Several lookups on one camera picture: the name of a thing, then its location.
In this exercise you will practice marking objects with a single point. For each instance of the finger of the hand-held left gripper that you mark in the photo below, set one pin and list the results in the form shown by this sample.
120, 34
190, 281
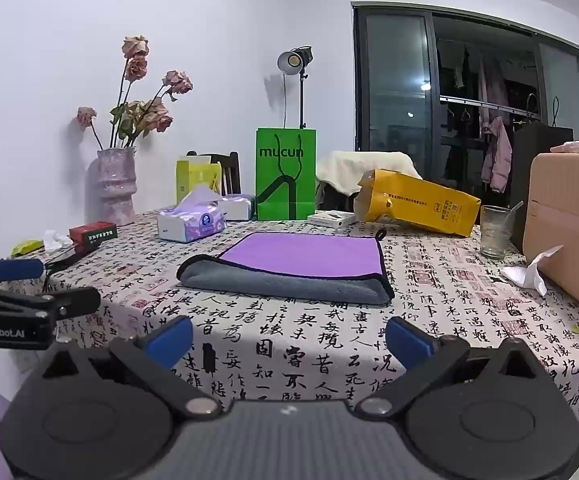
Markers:
17, 269
77, 302

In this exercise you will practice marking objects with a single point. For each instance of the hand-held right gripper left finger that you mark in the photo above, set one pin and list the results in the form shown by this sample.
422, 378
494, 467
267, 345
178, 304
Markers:
172, 341

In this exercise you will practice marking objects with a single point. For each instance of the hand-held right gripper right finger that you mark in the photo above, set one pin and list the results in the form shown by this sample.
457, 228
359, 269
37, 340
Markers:
408, 342

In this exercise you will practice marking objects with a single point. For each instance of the purple and grey towel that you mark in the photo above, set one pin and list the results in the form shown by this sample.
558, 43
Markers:
299, 260

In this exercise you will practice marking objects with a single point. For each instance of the yellow-green packet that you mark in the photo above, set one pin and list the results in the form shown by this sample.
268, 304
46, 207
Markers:
27, 247

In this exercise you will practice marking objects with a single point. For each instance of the crumpled white tissue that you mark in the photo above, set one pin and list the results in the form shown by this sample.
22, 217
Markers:
55, 240
529, 272

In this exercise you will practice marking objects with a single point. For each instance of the red box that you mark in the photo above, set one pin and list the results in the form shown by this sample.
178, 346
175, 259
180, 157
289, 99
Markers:
93, 232

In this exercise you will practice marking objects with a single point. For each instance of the calligraphy print tablecloth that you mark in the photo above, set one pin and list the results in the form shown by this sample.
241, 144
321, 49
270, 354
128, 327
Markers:
319, 330

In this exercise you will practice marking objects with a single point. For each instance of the purple tissue pack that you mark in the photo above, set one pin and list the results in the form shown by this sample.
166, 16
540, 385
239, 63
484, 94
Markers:
192, 220

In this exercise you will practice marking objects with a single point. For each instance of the pink ceramic vase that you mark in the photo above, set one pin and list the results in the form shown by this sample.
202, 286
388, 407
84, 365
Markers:
117, 185

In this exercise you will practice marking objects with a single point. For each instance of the clear glass cup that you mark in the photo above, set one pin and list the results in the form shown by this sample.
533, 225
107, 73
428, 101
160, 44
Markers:
494, 235

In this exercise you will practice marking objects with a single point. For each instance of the yellow paper bag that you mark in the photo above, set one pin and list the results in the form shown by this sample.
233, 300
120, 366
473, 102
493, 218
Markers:
424, 205

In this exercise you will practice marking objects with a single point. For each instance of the small white flat box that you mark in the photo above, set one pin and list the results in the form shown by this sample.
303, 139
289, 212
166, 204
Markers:
330, 218

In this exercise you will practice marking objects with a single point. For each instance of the white tissue pack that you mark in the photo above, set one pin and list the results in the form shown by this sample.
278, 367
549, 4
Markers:
237, 207

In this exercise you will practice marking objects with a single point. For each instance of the small yellow bag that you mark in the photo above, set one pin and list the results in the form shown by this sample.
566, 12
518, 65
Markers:
194, 180

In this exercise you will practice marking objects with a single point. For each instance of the clear straw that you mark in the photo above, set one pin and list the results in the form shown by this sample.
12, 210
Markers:
515, 210

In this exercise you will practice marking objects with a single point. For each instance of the dark wooden chair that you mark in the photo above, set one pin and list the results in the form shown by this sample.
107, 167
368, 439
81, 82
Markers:
230, 170

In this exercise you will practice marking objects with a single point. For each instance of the cream cloth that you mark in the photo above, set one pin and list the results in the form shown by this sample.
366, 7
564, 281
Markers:
354, 170

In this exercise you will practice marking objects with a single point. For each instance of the dried pink rose bouquet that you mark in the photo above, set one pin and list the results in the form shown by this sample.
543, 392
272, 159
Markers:
139, 115

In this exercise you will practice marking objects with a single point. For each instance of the green paper bag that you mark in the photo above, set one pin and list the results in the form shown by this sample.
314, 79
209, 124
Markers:
285, 175

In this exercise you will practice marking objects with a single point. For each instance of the brown cardboard box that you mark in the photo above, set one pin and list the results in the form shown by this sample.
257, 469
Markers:
569, 220

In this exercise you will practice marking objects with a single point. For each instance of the hanging pink jacket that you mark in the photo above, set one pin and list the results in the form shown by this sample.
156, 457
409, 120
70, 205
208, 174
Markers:
497, 155

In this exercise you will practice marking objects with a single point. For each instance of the black paper bag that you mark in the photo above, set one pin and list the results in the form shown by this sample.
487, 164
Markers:
534, 160

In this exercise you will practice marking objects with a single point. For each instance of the black framed glass door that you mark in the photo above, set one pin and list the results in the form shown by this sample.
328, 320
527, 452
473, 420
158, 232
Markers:
399, 85

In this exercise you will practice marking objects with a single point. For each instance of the studio light on stand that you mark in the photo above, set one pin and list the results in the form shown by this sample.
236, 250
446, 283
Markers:
294, 60

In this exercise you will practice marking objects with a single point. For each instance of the metal clothes rail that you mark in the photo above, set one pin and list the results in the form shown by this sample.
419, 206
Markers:
484, 103

